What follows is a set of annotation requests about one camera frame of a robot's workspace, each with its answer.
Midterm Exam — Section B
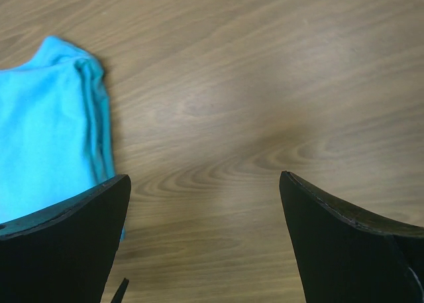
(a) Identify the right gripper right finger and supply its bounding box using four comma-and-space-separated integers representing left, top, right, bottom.
279, 171, 423, 302

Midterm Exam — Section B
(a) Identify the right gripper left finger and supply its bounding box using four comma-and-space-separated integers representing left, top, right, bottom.
1, 175, 131, 302

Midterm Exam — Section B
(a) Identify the cyan blue t-shirt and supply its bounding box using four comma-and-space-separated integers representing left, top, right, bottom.
1, 36, 115, 223

